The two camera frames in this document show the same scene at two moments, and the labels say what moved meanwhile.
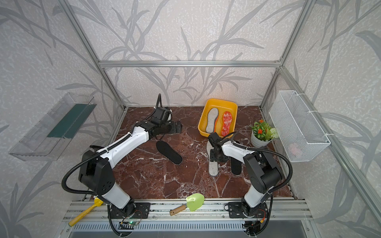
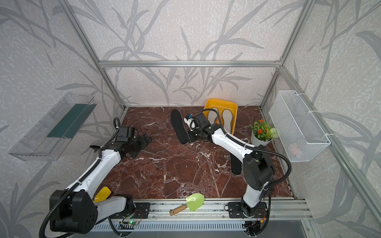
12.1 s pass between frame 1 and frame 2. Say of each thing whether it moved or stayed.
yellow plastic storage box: stayed
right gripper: moved
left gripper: moved
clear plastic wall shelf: stayed
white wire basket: stayed
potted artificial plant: stayed
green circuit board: stayed
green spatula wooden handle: stayed
